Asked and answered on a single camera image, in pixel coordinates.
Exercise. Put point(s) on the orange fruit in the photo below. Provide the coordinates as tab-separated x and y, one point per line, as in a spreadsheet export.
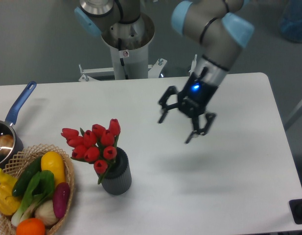
32	226

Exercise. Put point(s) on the bread roll in saucepan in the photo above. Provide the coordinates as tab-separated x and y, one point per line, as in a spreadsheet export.
6	144

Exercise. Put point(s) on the beige garlic bulb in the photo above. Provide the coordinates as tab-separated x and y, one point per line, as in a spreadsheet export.
46	214

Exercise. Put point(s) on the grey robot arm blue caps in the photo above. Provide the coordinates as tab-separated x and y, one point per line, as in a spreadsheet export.
211	23

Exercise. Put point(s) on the dark grey ribbed vase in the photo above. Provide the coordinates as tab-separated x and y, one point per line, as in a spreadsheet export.
118	179

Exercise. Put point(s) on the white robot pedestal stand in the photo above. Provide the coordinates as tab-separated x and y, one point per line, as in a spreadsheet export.
129	49

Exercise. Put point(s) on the yellow bell pepper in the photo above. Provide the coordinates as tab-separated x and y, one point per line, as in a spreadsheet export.
9	204

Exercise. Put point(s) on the green cucumber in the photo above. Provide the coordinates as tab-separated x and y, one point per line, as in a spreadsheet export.
20	186

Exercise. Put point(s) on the black device at table edge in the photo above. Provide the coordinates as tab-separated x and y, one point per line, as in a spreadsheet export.
296	210

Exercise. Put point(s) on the red tulip bouquet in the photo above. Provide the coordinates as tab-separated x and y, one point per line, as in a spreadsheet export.
96	146

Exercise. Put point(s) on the white frame at right edge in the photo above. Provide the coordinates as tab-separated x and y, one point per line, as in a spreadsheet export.
293	116

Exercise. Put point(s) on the purple eggplant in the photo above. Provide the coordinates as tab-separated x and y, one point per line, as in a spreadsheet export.
60	199

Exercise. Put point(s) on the yellow squash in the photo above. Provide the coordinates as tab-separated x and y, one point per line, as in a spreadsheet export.
53	162

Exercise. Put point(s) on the saucepan with blue handle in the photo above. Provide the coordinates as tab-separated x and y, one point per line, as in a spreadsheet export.
6	126

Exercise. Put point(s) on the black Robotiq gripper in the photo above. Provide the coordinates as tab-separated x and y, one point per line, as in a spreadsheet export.
196	99

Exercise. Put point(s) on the blue bag on floor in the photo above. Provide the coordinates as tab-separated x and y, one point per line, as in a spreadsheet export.
290	24

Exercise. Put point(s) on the green bok choy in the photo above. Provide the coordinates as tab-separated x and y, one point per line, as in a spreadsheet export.
40	188

